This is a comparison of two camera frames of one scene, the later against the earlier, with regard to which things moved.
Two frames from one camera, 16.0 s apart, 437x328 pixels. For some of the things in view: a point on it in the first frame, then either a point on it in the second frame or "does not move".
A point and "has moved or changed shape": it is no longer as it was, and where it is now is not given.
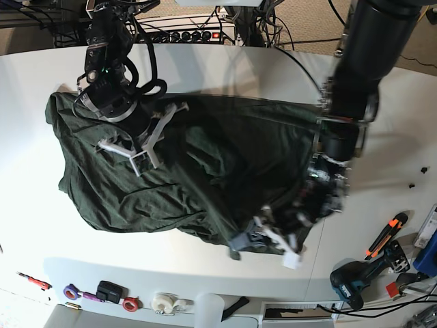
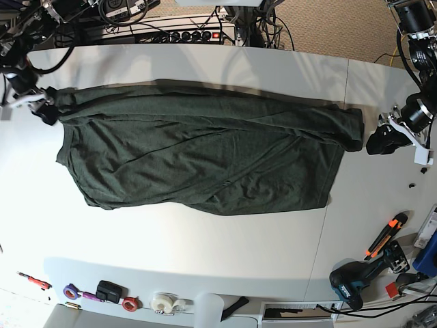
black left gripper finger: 107,144 → 48,113
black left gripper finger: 184,106 → 52,93
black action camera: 107,292 does not move
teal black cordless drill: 348,277 does not move
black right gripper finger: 245,242 → 386,140
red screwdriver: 37,282 does not move
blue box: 426,262 does not move
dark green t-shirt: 224,167 has moved or changed shape
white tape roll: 169,304 does not move
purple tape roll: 71,292 does not move
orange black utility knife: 397,223 does not move
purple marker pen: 91,296 does not move
